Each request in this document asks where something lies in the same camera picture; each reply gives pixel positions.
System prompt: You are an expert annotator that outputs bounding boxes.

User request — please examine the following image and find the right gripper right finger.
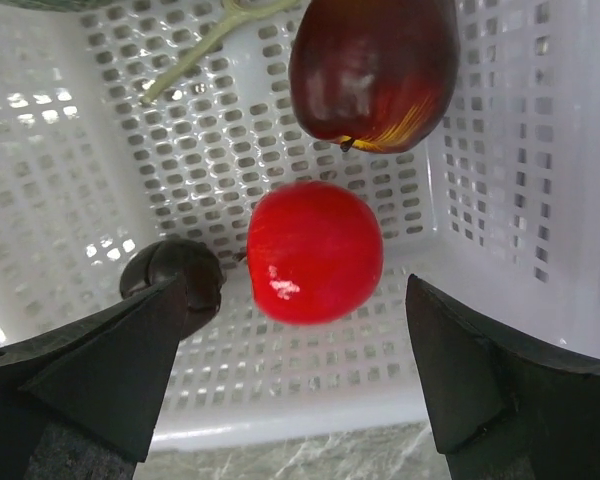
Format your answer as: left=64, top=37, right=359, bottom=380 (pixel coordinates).
left=405, top=275, right=600, bottom=479

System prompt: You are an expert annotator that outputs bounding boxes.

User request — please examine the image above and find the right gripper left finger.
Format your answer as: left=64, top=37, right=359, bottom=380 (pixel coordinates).
left=0, top=277, right=187, bottom=479

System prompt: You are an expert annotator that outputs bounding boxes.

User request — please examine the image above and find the dark fake mangosteen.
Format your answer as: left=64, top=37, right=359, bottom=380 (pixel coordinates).
left=119, top=238, right=226, bottom=340

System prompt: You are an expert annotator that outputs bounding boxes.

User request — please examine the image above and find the bright red fake apple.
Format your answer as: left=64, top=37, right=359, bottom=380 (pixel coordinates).
left=246, top=181, right=384, bottom=325

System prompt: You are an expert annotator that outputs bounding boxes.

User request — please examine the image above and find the dark red fake apple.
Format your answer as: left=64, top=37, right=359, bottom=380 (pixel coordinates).
left=289, top=0, right=460, bottom=153

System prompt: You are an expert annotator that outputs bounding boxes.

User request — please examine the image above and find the white plastic basket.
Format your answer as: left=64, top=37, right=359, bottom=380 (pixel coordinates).
left=0, top=0, right=600, bottom=454

